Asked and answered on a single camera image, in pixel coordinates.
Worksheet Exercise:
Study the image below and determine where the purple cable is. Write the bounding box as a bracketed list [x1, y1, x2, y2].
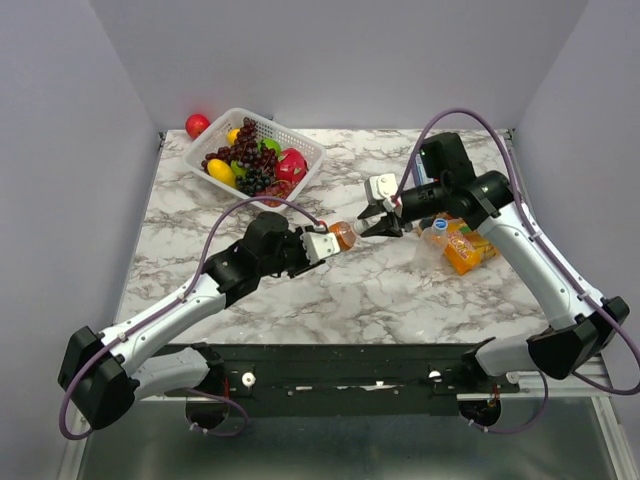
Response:
[58, 196, 329, 440]
[394, 107, 640, 435]

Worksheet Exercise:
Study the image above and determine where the orange snack bag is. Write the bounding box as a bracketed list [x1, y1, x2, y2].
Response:
[444, 219, 499, 275]

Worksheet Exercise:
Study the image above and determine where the blue white bottle cap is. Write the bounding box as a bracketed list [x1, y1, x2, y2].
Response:
[432, 218, 448, 231]

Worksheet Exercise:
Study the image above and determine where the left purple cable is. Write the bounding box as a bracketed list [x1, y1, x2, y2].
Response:
[58, 196, 329, 440]

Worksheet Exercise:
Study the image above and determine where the blue toothpaste box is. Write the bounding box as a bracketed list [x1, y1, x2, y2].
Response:
[412, 153, 432, 186]

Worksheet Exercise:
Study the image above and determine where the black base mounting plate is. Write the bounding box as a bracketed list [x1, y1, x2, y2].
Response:
[171, 343, 520, 425]

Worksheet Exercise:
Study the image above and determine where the yellow lemon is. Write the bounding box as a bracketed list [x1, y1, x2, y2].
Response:
[227, 128, 240, 146]

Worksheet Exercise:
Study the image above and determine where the clear plastic bottle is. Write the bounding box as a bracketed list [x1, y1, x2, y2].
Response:
[413, 219, 448, 272]

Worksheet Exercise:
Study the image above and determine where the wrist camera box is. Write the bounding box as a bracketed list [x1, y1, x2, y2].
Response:
[364, 173, 398, 212]
[300, 229, 340, 265]

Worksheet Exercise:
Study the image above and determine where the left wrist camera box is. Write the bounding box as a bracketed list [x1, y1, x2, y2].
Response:
[300, 229, 340, 265]

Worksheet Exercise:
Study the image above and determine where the aluminium frame rail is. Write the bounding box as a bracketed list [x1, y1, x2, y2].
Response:
[79, 360, 614, 401]

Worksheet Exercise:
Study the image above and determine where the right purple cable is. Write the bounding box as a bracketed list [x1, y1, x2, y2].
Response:
[394, 107, 640, 435]

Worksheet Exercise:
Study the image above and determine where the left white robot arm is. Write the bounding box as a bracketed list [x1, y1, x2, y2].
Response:
[58, 212, 340, 440]

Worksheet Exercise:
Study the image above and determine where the black grape bunch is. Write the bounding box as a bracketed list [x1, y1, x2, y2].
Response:
[235, 168, 275, 197]

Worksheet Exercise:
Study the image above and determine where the red apple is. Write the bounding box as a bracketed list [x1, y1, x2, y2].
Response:
[185, 114, 210, 140]

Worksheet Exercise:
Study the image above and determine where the green apple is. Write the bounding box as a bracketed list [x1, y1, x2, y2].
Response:
[258, 138, 281, 156]

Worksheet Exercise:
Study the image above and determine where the white plastic fruit basket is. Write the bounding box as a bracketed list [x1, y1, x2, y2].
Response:
[184, 108, 326, 211]

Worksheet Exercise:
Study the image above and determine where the dark purple grape bunch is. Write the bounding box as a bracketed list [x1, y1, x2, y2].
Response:
[201, 117, 279, 169]

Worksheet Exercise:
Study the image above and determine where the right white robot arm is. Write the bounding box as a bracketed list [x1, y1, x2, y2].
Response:
[360, 132, 630, 392]

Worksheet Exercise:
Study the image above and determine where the tall orange drink bottle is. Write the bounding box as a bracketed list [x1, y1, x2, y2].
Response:
[329, 219, 360, 251]

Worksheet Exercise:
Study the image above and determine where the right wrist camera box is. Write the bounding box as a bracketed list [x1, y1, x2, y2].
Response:
[364, 173, 398, 212]

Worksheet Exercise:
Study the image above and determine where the pink dragon fruit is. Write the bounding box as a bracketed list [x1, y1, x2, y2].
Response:
[274, 148, 308, 184]

